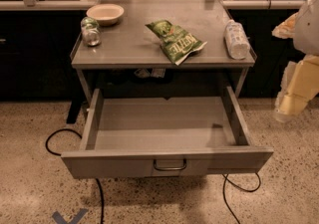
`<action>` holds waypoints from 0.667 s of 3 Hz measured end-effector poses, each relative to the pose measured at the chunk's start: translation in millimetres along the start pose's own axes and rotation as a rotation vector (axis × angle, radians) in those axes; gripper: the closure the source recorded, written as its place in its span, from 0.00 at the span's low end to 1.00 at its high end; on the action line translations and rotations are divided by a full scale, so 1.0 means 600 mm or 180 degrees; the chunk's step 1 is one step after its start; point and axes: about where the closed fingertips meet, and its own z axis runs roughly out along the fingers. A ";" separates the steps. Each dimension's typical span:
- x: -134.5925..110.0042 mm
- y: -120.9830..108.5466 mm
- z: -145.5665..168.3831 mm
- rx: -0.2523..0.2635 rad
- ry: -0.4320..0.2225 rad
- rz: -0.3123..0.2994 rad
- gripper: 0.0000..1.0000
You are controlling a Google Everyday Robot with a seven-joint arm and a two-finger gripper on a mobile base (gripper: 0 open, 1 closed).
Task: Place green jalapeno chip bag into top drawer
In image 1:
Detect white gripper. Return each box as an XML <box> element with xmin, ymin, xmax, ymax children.
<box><xmin>272</xmin><ymin>0</ymin><xmax>319</xmax><ymax>122</ymax></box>

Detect green jalapeno chip bag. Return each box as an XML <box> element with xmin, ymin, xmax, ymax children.
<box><xmin>146</xmin><ymin>20</ymin><xmax>206</xmax><ymax>66</ymax></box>

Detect grey open drawer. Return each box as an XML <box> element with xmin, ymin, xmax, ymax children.
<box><xmin>62</xmin><ymin>87</ymin><xmax>273</xmax><ymax>178</ymax></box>

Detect grey metal table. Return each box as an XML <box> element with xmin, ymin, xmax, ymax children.
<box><xmin>66</xmin><ymin>0</ymin><xmax>258</xmax><ymax>124</ymax></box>

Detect cream ceramic bowl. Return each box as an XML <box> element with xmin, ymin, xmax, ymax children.
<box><xmin>87</xmin><ymin>4</ymin><xmax>124</xmax><ymax>26</ymax></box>

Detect green soda can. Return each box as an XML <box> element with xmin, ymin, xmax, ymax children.
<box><xmin>81</xmin><ymin>17</ymin><xmax>101</xmax><ymax>47</ymax></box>

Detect black floor cable right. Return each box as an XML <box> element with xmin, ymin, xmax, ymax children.
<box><xmin>221</xmin><ymin>172</ymin><xmax>262</xmax><ymax>224</ymax></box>

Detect black floor cable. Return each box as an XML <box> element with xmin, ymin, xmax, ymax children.
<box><xmin>45</xmin><ymin>127</ymin><xmax>106</xmax><ymax>224</ymax></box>
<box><xmin>221</xmin><ymin>172</ymin><xmax>262</xmax><ymax>224</ymax></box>

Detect metal drawer handle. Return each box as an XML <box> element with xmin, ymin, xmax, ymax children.
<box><xmin>153</xmin><ymin>159</ymin><xmax>187</xmax><ymax>171</ymax></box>

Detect black floor cable left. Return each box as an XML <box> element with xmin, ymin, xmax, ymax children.
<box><xmin>45</xmin><ymin>127</ymin><xmax>106</xmax><ymax>224</ymax></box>

